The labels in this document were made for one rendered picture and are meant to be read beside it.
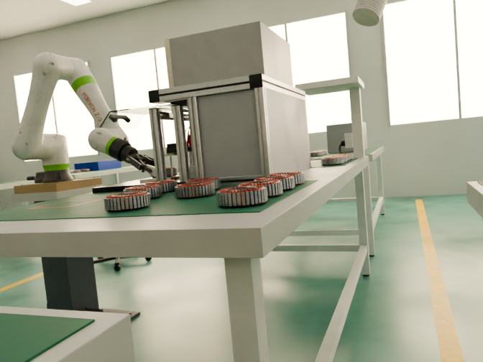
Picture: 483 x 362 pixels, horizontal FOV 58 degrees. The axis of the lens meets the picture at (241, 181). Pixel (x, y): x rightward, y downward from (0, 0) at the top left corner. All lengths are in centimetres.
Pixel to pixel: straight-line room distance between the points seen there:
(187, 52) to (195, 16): 558
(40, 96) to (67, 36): 645
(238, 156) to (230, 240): 83
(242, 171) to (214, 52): 47
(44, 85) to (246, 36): 101
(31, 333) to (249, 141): 121
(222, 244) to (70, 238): 31
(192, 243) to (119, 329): 39
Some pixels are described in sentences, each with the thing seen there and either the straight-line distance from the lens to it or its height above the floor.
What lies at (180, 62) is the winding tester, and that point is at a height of 122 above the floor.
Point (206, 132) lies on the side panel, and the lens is 156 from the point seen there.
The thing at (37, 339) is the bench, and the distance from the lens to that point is 37.
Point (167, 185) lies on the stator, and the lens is 146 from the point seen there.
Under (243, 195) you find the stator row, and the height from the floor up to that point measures 78.
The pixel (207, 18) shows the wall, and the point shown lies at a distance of 720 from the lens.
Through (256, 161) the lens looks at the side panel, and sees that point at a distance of 150.
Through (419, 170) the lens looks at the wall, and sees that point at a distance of 637.
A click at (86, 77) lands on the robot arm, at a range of 228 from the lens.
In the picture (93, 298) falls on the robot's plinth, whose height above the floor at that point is 15.
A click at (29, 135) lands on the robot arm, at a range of 228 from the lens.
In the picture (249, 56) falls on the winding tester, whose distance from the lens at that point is 163.
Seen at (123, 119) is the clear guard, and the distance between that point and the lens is 190.
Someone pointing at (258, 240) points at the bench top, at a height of 73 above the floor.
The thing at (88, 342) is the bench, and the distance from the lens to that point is 35.
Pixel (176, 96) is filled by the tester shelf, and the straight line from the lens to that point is 161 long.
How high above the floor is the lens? 88
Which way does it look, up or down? 4 degrees down
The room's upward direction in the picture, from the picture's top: 5 degrees counter-clockwise
